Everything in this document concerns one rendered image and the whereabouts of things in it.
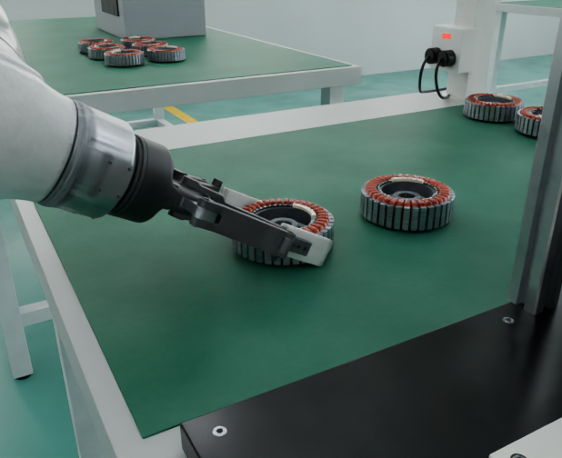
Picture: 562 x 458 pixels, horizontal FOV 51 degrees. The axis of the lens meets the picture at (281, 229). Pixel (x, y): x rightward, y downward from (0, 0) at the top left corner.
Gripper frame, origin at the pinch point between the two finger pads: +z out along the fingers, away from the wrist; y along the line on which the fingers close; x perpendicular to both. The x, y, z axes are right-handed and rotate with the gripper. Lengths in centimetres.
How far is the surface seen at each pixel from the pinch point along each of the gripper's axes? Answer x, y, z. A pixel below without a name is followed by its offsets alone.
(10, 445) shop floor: -80, -73, 15
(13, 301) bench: -54, -96, 12
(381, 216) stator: 5.7, 3.1, 10.7
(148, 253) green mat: -8.3, -6.5, -10.2
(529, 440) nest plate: -2.0, 35.1, -5.7
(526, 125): 30, -12, 52
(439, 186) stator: 11.9, 3.6, 17.5
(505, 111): 32, -19, 56
